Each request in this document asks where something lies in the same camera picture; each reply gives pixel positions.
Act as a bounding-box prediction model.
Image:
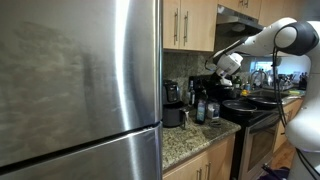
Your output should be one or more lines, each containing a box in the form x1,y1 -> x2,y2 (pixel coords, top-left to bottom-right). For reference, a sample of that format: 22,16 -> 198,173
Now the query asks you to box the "curved metal sink faucet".
249,68 -> 268,90

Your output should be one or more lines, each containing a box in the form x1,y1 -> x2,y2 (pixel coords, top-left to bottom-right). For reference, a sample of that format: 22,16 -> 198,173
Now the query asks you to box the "small white container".
206,101 -> 221,121

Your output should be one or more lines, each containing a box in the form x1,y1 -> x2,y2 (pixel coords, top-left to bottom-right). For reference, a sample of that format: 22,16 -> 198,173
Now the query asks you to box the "yellow sponge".
287,88 -> 302,97

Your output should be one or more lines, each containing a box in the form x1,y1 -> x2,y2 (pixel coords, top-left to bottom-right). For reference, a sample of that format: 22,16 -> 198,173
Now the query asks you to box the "wide light wood cabinet door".
179,0 -> 218,53

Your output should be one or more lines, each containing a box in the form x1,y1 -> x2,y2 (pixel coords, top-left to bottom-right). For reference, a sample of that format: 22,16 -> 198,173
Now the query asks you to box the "large black frying pan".
221,99 -> 259,118

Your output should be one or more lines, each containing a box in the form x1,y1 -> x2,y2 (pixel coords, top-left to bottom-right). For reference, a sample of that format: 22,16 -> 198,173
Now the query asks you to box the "tall light wood wall cabinet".
258,0 -> 320,28

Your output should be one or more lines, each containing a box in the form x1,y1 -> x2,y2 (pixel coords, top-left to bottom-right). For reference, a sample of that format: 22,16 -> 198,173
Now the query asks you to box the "stainless steel freezer drawer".
0,122 -> 164,180

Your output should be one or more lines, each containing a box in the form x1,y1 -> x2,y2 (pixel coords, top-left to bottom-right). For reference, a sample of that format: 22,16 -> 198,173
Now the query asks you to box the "narrow light wood cabinet door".
163,0 -> 181,51

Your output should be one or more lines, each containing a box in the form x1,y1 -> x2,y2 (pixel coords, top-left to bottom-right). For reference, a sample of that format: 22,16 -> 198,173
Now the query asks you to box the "dark knife block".
297,72 -> 309,91

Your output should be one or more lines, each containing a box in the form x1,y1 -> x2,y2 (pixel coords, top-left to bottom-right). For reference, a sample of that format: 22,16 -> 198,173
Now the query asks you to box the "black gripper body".
207,75 -> 232,98

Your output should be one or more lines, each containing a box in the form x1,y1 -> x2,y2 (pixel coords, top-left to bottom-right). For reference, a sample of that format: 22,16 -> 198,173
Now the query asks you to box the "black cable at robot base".
294,147 -> 320,180

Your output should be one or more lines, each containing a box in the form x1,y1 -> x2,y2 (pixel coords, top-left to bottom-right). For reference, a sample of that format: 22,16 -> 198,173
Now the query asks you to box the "bright kitchen window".
249,55 -> 312,77

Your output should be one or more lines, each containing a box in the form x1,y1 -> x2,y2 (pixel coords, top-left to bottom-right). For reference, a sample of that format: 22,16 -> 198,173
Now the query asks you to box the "dark oil bottle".
195,90 -> 209,126

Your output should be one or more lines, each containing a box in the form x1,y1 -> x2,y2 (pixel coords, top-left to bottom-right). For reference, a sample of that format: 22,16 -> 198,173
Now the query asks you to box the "stainless steel range hood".
215,4 -> 265,37

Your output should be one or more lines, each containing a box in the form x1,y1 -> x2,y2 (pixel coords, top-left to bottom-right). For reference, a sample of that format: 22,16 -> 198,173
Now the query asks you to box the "dish rack with dishes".
277,73 -> 295,91

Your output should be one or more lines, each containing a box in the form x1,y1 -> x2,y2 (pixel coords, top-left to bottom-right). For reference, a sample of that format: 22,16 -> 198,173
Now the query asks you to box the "light wood sink base cabinet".
273,98 -> 305,153

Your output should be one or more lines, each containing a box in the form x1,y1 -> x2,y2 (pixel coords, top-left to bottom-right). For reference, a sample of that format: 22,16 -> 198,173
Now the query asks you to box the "metal bar cabinet handle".
183,10 -> 190,47
173,8 -> 179,47

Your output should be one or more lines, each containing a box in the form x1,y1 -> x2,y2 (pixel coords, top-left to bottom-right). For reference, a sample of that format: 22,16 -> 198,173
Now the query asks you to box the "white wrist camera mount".
219,76 -> 234,87

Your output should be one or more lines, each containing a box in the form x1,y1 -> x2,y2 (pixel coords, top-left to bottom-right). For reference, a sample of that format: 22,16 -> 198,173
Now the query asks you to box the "black air fryer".
162,79 -> 190,131

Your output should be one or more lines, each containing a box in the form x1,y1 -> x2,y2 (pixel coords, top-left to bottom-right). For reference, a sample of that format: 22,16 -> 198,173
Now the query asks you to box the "green glass bottle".
232,75 -> 242,90

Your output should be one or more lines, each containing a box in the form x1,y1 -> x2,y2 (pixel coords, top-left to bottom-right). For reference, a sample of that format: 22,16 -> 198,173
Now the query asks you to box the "purple object on floor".
260,164 -> 291,180

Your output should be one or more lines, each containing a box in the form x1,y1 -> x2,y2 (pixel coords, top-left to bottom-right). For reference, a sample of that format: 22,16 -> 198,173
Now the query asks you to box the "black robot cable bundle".
271,25 -> 303,129

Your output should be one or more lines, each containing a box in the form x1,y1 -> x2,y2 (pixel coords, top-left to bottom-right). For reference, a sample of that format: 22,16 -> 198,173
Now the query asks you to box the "black and stainless stove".
188,73 -> 285,180

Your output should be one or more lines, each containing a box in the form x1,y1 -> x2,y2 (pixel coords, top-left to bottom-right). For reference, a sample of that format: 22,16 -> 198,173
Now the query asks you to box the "shallow black frying pan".
246,95 -> 285,111

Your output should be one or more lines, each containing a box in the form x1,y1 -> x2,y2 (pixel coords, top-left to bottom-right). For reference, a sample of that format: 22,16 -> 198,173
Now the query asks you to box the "stainless steel refrigerator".
0,0 -> 164,168

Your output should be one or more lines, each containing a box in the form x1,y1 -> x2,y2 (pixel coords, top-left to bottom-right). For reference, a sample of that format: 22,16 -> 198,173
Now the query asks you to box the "light wood cabinet over hood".
217,0 -> 263,20

